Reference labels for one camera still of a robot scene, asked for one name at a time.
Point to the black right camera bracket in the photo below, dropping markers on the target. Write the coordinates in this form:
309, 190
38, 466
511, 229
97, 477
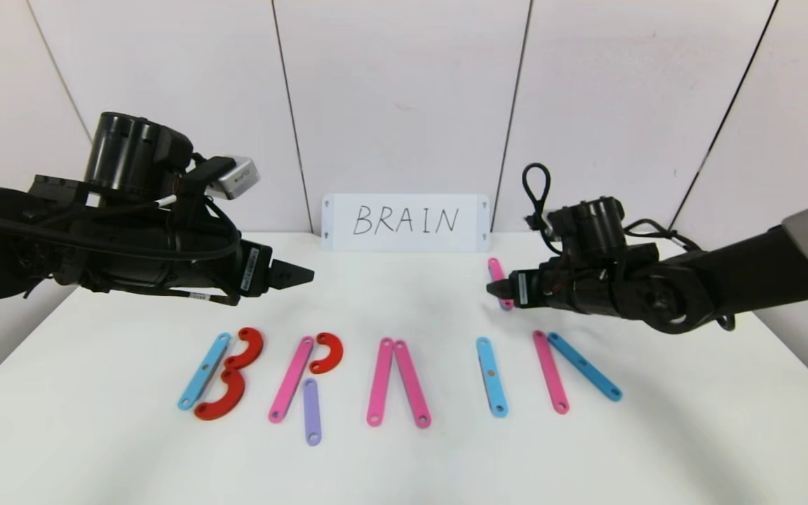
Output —
564, 224

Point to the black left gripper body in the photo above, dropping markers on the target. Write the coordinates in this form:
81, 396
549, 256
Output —
254, 271

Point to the blue bar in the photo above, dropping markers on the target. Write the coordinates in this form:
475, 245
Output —
204, 372
584, 367
496, 393

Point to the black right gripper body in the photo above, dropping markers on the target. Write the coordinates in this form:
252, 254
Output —
522, 289

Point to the pink bar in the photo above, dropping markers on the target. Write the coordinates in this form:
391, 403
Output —
412, 384
380, 382
551, 372
495, 268
290, 380

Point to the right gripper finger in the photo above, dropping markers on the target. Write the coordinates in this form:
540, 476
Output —
502, 282
501, 292

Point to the short purple bar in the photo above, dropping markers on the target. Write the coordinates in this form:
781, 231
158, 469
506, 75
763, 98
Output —
312, 414

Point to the black camera bracket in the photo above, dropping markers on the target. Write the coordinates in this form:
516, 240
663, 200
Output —
564, 224
200, 175

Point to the white sign card BRAIN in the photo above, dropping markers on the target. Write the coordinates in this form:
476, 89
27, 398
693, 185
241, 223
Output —
404, 202

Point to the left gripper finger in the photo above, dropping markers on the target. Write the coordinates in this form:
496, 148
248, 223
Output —
286, 269
285, 280

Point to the black left camera bracket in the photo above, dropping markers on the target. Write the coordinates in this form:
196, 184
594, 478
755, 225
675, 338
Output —
200, 175

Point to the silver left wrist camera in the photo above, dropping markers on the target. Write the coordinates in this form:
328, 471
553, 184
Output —
239, 175

